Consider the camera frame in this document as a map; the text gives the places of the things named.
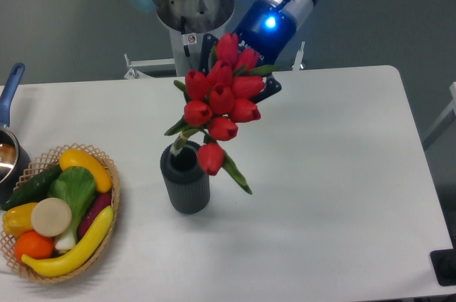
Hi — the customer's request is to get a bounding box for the dark grey ribbed vase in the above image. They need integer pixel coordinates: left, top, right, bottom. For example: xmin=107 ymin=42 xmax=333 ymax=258
xmin=160 ymin=141 xmax=210 ymax=214

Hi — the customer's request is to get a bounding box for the woven wicker basket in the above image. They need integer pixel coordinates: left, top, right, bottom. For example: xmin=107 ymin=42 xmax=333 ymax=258
xmin=1 ymin=143 xmax=120 ymax=284

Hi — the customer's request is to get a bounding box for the yellow bell pepper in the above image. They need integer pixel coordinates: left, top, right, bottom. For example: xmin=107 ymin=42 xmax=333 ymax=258
xmin=2 ymin=202 xmax=37 ymax=237

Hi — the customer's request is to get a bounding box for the purple sweet potato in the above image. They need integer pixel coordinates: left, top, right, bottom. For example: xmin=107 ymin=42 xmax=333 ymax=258
xmin=78 ymin=192 xmax=111 ymax=239

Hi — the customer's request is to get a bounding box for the green bok choy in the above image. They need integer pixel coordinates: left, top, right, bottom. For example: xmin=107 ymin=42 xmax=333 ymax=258
xmin=47 ymin=167 xmax=96 ymax=254

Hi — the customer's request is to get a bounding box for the beige round onion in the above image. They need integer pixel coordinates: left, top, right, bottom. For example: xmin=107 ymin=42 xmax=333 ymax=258
xmin=31 ymin=198 xmax=72 ymax=237

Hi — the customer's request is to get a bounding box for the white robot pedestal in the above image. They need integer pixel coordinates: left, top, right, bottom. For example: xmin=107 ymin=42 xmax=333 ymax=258
xmin=166 ymin=17 xmax=227 ymax=76

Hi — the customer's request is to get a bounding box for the red tulip bouquet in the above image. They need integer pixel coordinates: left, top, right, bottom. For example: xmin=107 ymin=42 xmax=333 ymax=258
xmin=165 ymin=32 xmax=278 ymax=194

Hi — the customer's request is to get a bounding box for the white frame at right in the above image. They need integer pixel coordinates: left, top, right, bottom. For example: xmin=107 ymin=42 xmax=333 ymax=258
xmin=422 ymin=82 xmax=455 ymax=151

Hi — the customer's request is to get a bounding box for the blue handled saucepan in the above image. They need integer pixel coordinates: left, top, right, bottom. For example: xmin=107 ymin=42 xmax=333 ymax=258
xmin=1 ymin=63 xmax=31 ymax=204

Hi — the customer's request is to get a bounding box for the short yellow squash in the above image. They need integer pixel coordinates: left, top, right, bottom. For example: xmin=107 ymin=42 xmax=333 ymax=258
xmin=58 ymin=149 xmax=113 ymax=193

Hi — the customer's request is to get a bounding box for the green cucumber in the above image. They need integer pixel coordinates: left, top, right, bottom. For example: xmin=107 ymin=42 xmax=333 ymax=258
xmin=1 ymin=165 xmax=62 ymax=211

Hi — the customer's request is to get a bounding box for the orange fruit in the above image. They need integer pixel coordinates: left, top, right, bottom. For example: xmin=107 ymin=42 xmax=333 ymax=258
xmin=14 ymin=231 xmax=54 ymax=263

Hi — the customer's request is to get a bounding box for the black device at edge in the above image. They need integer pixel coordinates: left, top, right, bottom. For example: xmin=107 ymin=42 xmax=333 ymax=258
xmin=430 ymin=249 xmax=455 ymax=286

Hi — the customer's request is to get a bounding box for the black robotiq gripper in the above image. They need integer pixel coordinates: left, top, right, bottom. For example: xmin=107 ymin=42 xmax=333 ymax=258
xmin=199 ymin=0 xmax=296 ymax=103

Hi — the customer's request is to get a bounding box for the long yellow squash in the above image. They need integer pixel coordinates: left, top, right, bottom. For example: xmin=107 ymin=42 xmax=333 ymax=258
xmin=21 ymin=206 xmax=114 ymax=278

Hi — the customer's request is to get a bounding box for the white metal base frame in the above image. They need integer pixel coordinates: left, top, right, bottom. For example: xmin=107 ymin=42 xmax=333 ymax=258
xmin=123 ymin=41 xmax=306 ymax=80

